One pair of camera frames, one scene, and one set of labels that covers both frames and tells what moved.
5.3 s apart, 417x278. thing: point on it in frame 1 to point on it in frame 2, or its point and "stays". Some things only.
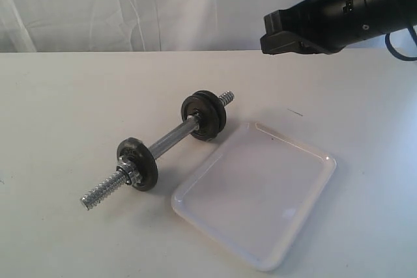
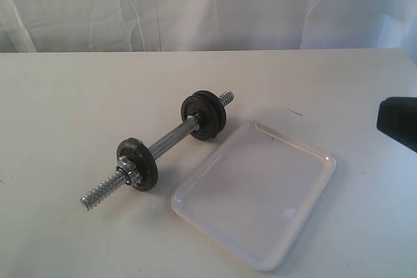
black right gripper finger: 283,42 to 397,118
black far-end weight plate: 139,153 stays
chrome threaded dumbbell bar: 116,181 stays
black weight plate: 205,110 stays
